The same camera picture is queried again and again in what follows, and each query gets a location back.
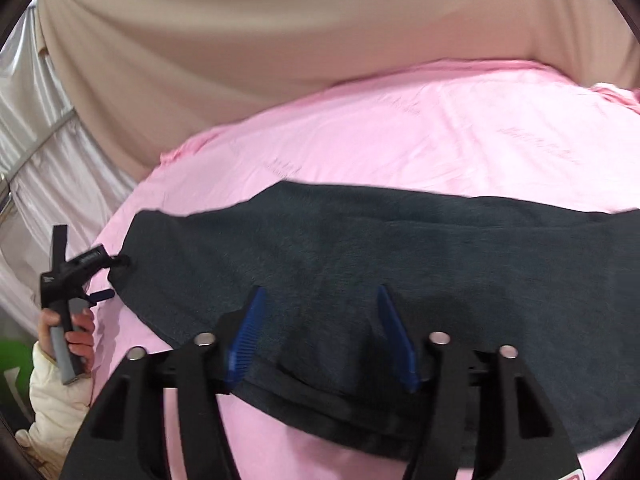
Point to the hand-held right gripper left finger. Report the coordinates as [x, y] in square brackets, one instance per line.
[245, 340]

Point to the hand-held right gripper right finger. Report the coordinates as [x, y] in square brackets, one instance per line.
[400, 345]

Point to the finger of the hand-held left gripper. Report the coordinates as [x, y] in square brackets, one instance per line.
[102, 295]
[119, 261]

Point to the dark grey pants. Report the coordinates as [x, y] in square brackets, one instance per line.
[325, 260]

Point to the person's left forearm cream sleeve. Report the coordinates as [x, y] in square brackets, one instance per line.
[55, 400]

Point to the person's left hand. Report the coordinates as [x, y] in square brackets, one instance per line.
[80, 335]

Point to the silver white curtain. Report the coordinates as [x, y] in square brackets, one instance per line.
[45, 195]

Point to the green object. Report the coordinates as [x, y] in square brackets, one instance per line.
[15, 365]

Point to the pink bed sheet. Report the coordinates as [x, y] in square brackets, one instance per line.
[400, 125]

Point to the beige backdrop cloth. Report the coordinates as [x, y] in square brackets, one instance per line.
[250, 35]

